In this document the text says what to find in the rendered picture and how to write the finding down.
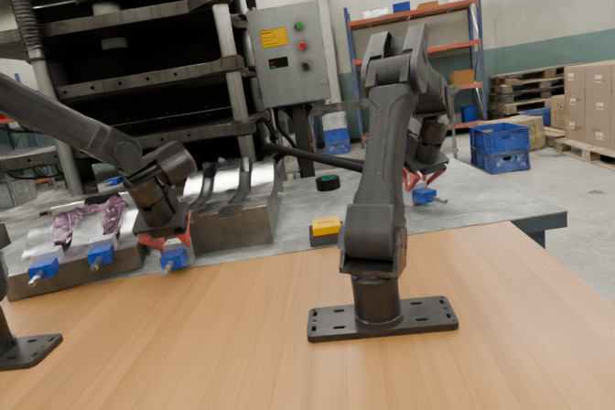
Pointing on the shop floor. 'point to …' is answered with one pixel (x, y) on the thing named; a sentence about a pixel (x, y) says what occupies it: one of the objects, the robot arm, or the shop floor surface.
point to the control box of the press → (290, 67)
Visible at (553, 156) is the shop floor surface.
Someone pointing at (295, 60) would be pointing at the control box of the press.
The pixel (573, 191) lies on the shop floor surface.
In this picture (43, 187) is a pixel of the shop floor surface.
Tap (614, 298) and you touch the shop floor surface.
